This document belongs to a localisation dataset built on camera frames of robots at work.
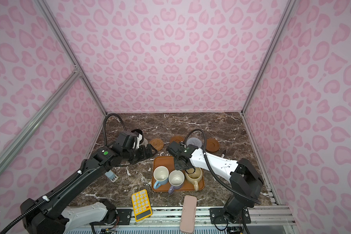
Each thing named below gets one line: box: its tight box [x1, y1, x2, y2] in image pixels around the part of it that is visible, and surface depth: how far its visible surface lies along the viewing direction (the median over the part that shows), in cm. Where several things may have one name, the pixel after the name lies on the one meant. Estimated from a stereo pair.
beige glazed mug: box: [185, 166, 203, 192], surface depth 80 cm
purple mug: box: [168, 169, 186, 195], surface depth 82 cm
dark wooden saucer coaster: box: [169, 135, 185, 144], surface depth 106 cm
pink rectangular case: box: [179, 195, 197, 234], surface depth 74 cm
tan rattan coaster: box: [149, 138, 165, 152], surface depth 104 cm
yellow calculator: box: [131, 189, 153, 222], surface depth 78 cm
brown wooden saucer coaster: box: [205, 137, 220, 153], surface depth 103 cm
